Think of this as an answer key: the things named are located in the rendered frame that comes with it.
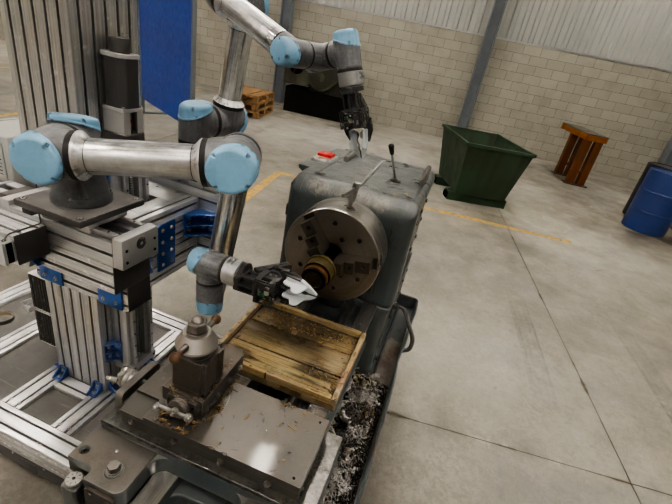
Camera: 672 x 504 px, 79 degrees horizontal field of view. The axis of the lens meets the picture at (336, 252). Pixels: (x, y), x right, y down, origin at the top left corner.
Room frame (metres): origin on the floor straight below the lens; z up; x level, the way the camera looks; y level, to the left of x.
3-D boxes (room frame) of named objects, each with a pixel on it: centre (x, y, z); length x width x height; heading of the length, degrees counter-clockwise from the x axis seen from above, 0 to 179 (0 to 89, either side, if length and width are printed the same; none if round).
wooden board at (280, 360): (0.92, 0.07, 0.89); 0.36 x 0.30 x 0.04; 77
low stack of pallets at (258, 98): (9.17, 2.51, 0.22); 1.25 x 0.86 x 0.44; 177
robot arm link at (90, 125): (1.02, 0.72, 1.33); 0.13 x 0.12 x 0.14; 10
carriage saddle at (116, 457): (0.53, 0.16, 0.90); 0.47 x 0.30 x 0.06; 77
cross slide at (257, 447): (0.58, 0.17, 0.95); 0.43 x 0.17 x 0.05; 77
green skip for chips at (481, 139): (6.14, -1.76, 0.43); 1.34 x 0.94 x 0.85; 6
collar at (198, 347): (0.60, 0.23, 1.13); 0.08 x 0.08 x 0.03
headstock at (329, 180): (1.58, -0.07, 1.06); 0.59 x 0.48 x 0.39; 167
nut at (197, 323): (0.60, 0.23, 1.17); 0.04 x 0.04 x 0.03
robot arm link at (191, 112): (1.51, 0.60, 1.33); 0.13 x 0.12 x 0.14; 146
